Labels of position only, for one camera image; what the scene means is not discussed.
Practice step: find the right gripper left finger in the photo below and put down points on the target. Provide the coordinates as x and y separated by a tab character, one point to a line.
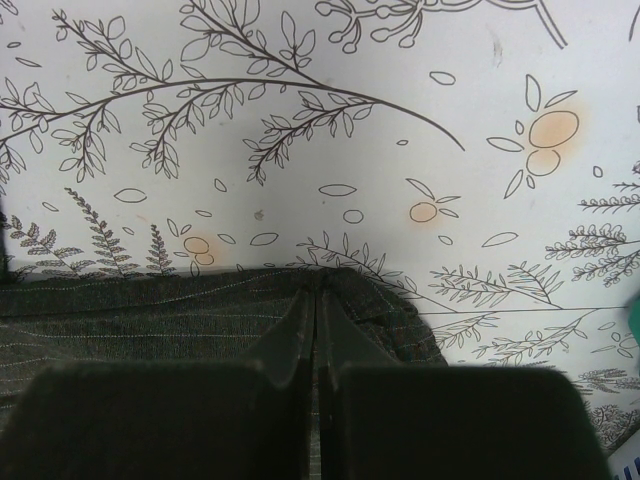
245	418

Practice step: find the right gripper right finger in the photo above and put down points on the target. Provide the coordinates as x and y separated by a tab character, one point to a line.
385	419

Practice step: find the black pinstriped long sleeve shirt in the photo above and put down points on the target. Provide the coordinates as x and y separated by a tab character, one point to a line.
205	319

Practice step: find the green folded shirt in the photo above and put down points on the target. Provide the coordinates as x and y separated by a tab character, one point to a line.
633	317

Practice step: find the floral table mat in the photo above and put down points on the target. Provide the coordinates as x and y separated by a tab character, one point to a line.
479	159

